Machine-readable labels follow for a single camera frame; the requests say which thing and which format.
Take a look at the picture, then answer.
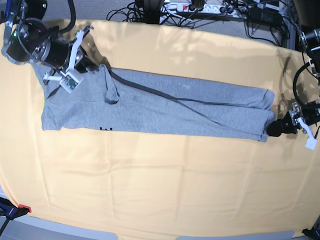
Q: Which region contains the white power strip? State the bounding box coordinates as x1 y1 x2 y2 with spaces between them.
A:
161 2 246 19

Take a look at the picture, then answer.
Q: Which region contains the grey t-shirt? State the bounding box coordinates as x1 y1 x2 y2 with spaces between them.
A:
41 65 276 142

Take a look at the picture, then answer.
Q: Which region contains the blue red table clamp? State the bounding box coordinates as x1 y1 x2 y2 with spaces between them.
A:
0 197 32 221

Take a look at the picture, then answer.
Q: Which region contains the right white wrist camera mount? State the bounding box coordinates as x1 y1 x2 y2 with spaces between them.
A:
43 25 94 93

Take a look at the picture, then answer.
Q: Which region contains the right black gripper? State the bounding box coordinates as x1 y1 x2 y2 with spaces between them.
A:
42 38 99 74

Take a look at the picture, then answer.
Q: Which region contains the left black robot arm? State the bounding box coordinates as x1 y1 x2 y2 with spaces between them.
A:
266 0 320 137

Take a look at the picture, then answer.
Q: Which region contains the yellow table cloth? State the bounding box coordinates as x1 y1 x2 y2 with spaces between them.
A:
0 20 320 240

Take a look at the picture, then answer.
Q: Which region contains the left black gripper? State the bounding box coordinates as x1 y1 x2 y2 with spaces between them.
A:
266 101 320 138

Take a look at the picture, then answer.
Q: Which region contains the black clamp right corner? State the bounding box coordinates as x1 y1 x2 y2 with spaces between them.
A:
302 227 320 240

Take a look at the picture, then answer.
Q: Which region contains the black power adapter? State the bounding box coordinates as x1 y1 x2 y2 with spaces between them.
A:
247 7 283 27

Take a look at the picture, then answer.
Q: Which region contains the black cable bundle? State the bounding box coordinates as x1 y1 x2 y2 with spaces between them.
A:
106 0 251 28

